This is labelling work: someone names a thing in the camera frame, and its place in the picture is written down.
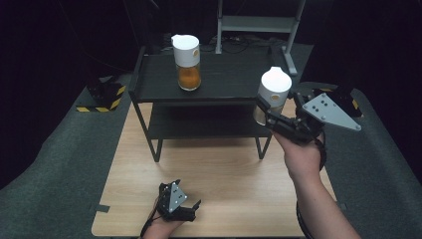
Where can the pale-filled jar white lid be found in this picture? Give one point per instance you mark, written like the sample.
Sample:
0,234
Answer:
276,84

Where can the black two-tier shelf rack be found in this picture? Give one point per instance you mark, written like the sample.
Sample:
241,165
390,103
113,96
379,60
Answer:
225,76

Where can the black base hazard-striped edge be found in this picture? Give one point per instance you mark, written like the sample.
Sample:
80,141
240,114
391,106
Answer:
104,94
345,96

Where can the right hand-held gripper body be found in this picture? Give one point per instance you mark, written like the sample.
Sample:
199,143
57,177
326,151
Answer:
326,111

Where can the person's right hand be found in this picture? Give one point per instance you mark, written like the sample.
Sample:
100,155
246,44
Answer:
303,159

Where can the grey metal stand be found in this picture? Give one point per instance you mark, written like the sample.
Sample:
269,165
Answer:
258,24

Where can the grey tape strip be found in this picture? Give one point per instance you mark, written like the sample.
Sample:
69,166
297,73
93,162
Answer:
100,208
343,206

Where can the person's left hand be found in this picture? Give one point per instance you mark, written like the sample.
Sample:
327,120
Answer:
161,229

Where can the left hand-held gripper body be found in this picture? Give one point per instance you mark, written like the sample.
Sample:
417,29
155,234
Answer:
175,199

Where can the orange-filled jar white lid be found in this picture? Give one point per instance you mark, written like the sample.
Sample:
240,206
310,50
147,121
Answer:
186,53

